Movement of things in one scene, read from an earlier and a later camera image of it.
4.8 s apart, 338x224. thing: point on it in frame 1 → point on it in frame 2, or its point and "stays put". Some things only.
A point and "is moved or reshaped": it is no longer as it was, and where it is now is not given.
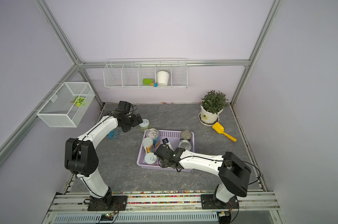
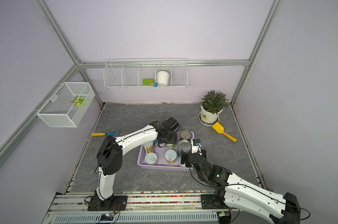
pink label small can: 150,157 stays put
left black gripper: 136,122 → 173,140
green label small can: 144,125 is moved or reshaped
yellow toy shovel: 219,128 stays put
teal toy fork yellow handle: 111,133 stays put
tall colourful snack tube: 148,143 stays put
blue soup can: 185,144 stays put
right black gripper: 163,163 → 188,156
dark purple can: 186,135 stays put
